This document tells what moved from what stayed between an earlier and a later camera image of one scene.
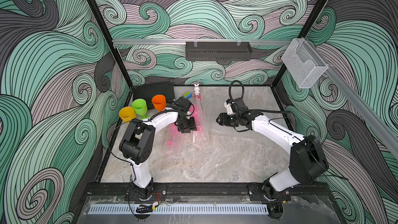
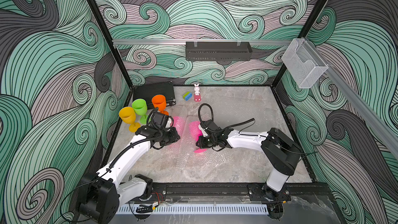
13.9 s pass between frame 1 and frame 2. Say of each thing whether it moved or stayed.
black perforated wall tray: stayed
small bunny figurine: stayed
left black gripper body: moved
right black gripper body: moved
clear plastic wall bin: stayed
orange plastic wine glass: stayed
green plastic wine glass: stayed
